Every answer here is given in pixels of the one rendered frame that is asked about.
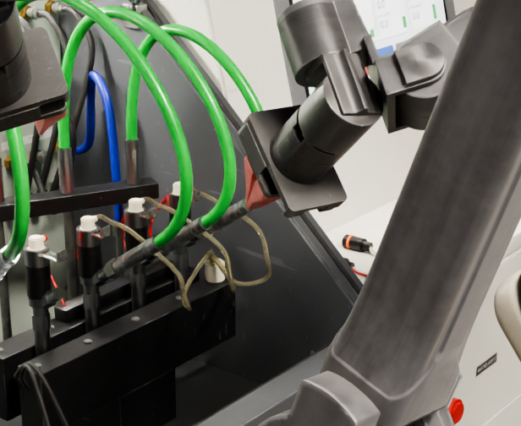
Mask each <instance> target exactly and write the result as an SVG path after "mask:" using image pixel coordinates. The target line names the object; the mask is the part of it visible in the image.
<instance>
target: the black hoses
mask: <svg viewBox="0 0 521 426"><path fill-rule="evenodd" d="M62 10H63V12H64V13H71V14H72V15H73V16H74V18H75V19H76V20H77V22H78V23H79V22H80V21H81V20H82V19H83V18H82V16H81V15H80V14H79V12H78V11H77V10H76V9H75V8H73V7H72V6H63V9H62ZM37 16H38V17H39V18H46V19H47V20H48V22H49V23H50V24H51V26H52V27H53V29H54V30H55V31H56V33H57V34H58V37H59V39H60V41H61V44H62V47H63V57H64V54H65V51H66V47H67V45H68V41H67V38H66V35H65V34H64V32H63V30H62V28H61V27H60V25H59V24H58V22H57V21H56V20H55V19H54V18H53V16H52V15H51V14H50V13H48V12H47V11H44V10H43V11H38V12H37ZM19 19H20V23H21V25H22V27H23V28H24V29H25V30H31V29H32V28H31V27H30V25H29V24H28V22H27V21H26V20H25V19H24V18H23V17H21V16H19ZM85 36H86V39H87V41H88V48H89V52H88V62H87V66H86V71H85V77H84V82H83V85H82V88H81V92H80V97H79V99H78V103H77V106H76V109H75V112H74V117H73V120H72V118H71V117H70V114H69V142H70V147H72V157H73V160H72V162H73V165H74V157H75V151H76V133H75V132H76V129H77V126H78V123H79V120H80V115H81V113H82V109H83V106H84V103H85V98H86V95H87V91H88V88H89V84H88V74H89V72H90V71H93V67H94V62H95V52H96V49H95V41H94V38H93V35H92V33H91V31H90V29H89V30H88V31H87V32H86V34H85ZM39 138H40V135H39V134H38V132H37V129H36V125H34V131H33V138H32V144H31V150H30V159H29V163H27V167H28V175H29V185H30V187H31V184H32V179H33V178H34V180H35V182H36V186H37V193H42V192H47V190H46V189H45V186H46V182H47V177H48V173H49V170H50V166H51V164H52V158H53V153H54V150H55V146H56V143H57V138H58V122H56V123H55V124H53V127H52V135H51V138H50V142H49V146H48V150H47V156H46V160H45V163H44V167H43V170H42V174H41V176H40V174H39V172H38V171H37V169H36V168H35V164H36V155H37V150H38V144H39ZM54 190H59V176H58V169H57V171H56V174H55V177H54V179H53V182H52V186H51V188H50V191H54Z"/></svg>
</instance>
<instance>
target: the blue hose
mask: <svg viewBox="0 0 521 426"><path fill-rule="evenodd" d="M88 84H89V88H88V91H87V95H86V136H85V142H84V144H82V145H81V146H78V147H76V151H75V156H79V155H82V154H84V153H86V152H87V151H88V150H90V148H91V146H92V145H93V142H94V138H95V98H96V85H97V87H98V89H99V91H100V93H101V98H102V101H103V105H104V109H105V114H106V120H107V133H108V142H109V150H110V160H111V170H112V182H113V183H114V182H120V181H121V175H120V165H119V154H118V137H117V129H116V122H115V115H114V110H113V104H112V98H111V95H110V93H109V90H108V88H107V85H106V83H105V81H104V79H103V78H102V76H101V75H99V73H97V71H90V72H89V74H88ZM122 217H123V204H121V205H115V206H114V220H115V221H117V222H120V223H121V219H122Z"/></svg>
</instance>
